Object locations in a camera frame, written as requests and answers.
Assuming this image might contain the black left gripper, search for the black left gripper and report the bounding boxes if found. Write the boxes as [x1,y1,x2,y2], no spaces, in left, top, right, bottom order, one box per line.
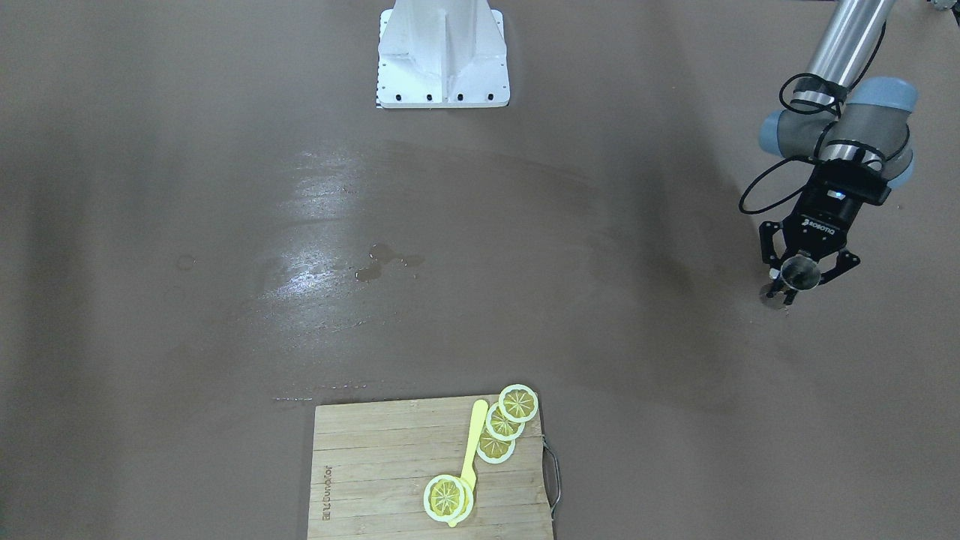
[758,179,864,286]

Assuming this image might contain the steel double jigger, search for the steel double jigger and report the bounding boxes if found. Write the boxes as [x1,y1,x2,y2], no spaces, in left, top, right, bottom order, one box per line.
[759,255,822,305]

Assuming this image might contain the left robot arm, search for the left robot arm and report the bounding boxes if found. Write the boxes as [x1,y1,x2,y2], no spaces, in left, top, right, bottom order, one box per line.
[758,1,919,304]

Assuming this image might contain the lemon slice far end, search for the lemon slice far end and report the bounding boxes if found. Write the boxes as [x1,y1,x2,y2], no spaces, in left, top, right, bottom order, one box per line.
[498,384,539,423]

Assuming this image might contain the bamboo cutting board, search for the bamboo cutting board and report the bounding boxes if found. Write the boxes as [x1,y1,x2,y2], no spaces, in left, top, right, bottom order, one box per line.
[305,396,560,539]

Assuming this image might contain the lemon slice on knife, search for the lemon slice on knife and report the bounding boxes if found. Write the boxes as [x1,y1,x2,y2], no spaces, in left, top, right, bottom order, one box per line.
[422,474,476,527]

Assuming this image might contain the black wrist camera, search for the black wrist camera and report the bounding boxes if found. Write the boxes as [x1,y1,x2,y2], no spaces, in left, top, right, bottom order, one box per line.
[810,160,892,206]

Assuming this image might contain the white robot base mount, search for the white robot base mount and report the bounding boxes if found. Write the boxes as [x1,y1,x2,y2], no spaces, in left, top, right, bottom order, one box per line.
[375,1,511,110]

